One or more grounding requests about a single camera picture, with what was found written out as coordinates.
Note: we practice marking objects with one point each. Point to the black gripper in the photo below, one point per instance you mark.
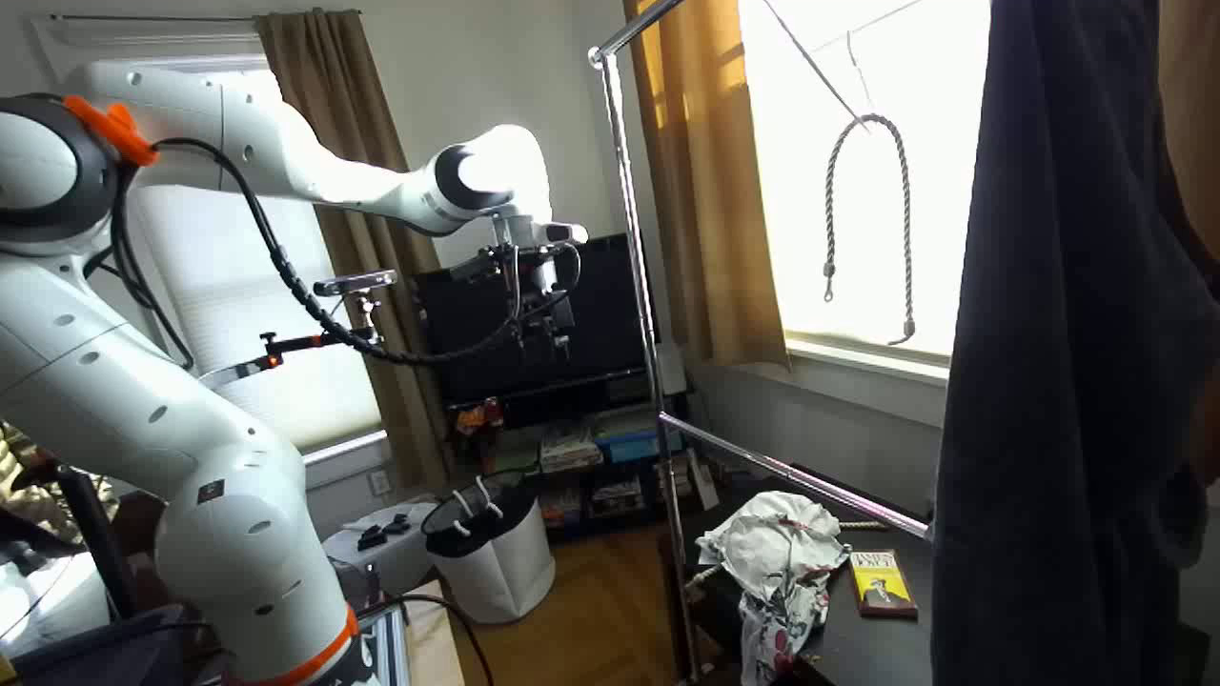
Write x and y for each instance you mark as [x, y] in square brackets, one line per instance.
[542, 287]

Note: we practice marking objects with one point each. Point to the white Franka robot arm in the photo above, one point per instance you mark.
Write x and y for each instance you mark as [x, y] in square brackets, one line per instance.
[128, 405]

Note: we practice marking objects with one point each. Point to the black flat television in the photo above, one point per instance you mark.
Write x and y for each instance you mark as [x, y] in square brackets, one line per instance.
[471, 331]

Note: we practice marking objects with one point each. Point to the silver metal clothes rack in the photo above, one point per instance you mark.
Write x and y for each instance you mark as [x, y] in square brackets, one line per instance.
[629, 252]

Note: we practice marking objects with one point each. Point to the small orange toy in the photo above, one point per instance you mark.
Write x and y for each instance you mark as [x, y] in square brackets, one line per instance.
[483, 416]

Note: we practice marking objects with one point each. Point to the blue box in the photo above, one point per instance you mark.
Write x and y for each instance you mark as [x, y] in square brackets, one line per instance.
[629, 444]

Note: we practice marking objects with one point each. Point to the dark television stand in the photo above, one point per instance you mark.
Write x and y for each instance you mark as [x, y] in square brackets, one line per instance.
[573, 490]

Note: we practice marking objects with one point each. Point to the brown window curtain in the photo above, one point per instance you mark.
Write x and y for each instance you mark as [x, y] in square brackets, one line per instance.
[363, 271]
[1188, 118]

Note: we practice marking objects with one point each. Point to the white bucket with black liner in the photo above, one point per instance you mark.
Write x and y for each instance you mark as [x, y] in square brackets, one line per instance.
[495, 567]

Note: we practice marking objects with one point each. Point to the white console with black controllers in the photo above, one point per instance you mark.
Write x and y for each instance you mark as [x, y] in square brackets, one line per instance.
[367, 546]

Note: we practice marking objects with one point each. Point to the crumpled white cloth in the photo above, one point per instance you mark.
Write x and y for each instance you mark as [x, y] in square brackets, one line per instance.
[774, 546]

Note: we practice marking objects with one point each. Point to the yellow small box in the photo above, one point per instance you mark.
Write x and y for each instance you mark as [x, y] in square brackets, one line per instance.
[882, 583]

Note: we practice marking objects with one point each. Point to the dark hanging hoodie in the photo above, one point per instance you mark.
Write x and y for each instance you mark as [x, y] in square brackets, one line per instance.
[1067, 382]

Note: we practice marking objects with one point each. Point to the black tripod with orange clamp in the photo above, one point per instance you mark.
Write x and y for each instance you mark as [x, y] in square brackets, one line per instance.
[94, 538]

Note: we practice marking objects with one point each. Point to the camouflage fabric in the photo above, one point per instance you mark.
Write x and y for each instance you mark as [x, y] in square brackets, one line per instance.
[30, 497]

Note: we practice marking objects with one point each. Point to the black camera on clamp arm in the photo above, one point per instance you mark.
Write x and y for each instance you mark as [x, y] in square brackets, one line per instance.
[356, 283]

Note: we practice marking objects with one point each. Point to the white wall outlet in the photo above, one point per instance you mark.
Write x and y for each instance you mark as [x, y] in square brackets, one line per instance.
[380, 483]

